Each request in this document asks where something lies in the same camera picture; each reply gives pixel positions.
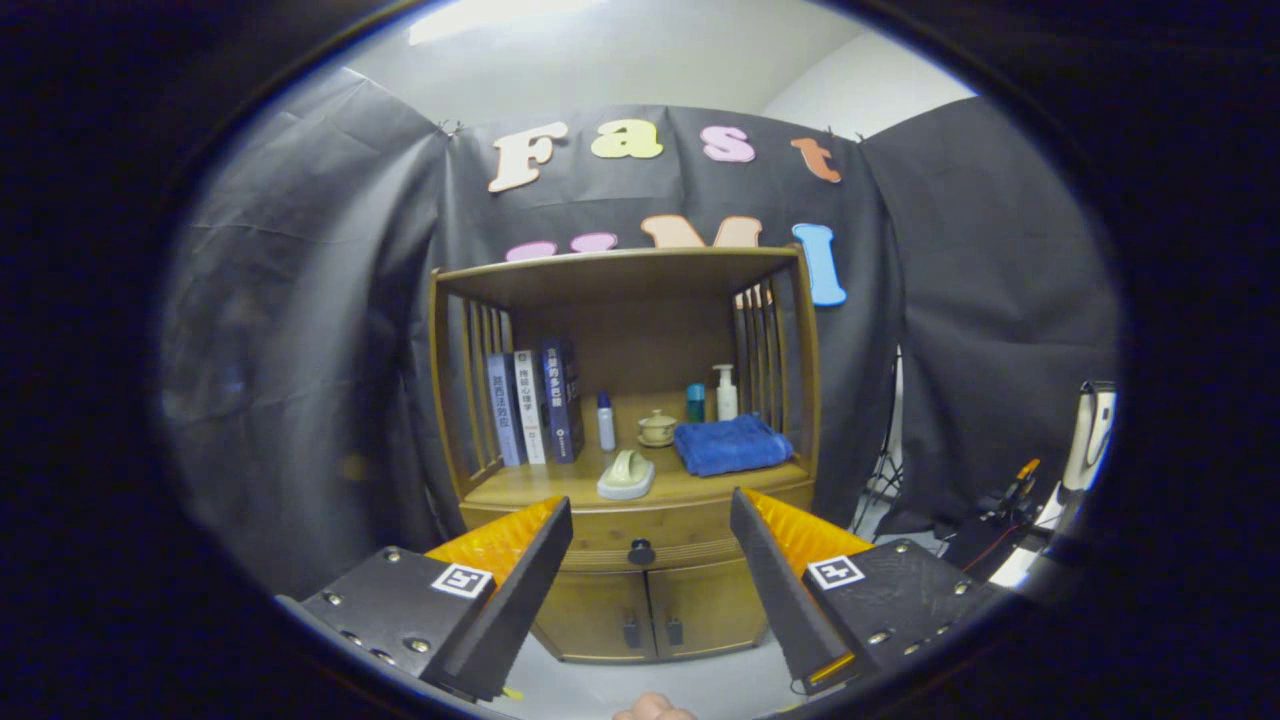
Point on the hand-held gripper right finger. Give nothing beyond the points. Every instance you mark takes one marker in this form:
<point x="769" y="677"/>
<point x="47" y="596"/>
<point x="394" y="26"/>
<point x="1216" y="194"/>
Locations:
<point x="775" y="590"/>

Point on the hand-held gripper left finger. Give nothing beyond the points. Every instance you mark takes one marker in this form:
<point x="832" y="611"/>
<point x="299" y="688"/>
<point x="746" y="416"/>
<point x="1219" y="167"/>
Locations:
<point x="525" y="600"/>

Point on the wooden drawer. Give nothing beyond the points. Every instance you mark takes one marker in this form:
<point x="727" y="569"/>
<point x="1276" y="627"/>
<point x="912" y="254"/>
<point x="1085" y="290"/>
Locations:
<point x="650" y="525"/>

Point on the green and white brush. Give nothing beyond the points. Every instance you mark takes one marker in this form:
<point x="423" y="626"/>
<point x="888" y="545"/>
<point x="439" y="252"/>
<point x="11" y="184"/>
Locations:
<point x="626" y="472"/>

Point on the wooden cabinet door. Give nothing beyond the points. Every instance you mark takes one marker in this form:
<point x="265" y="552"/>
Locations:
<point x="715" y="605"/>
<point x="595" y="615"/>

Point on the wooden countertop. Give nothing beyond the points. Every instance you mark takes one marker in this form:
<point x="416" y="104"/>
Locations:
<point x="690" y="487"/>

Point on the wooden cabinet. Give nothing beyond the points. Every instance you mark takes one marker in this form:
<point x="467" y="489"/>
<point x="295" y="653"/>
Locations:
<point x="620" y="280"/>

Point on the blue folded towel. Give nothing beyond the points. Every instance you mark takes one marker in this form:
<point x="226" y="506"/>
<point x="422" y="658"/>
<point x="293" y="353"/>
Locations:
<point x="732" y="445"/>

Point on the black tripod stand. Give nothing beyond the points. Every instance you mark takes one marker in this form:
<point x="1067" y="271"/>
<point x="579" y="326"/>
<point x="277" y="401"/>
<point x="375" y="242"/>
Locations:
<point x="885" y="480"/>

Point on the light blue book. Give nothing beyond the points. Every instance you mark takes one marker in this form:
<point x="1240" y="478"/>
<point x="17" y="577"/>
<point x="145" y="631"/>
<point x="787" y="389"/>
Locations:
<point x="503" y="415"/>

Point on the white book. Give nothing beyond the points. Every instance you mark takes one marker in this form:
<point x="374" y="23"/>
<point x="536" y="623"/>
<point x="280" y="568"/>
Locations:
<point x="530" y="410"/>

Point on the white bottle blue cap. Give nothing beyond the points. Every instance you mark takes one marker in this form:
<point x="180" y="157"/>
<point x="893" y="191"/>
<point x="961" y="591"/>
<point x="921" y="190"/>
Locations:
<point x="606" y="428"/>

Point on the white pump bottle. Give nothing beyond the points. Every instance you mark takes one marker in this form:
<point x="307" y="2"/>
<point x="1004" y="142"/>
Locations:
<point x="726" y="400"/>

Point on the dark blue book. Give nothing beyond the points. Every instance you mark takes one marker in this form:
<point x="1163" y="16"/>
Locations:
<point x="562" y="405"/>

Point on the beige lidded teacup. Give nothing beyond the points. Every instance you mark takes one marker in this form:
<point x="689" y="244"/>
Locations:
<point x="657" y="430"/>

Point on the teal bottle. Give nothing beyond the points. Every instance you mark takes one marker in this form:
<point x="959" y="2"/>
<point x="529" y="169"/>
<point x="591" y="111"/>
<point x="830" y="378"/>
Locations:
<point x="695" y="403"/>

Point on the black device orange tip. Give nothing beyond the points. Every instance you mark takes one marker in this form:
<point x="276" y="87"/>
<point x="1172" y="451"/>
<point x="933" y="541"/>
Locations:
<point x="985" y="545"/>

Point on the black backdrop cloth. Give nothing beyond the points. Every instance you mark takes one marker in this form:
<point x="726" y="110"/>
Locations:
<point x="300" y="350"/>

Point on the white curved stand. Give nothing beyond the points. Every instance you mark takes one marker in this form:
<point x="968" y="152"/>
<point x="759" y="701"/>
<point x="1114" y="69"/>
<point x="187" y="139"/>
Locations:
<point x="1085" y="440"/>

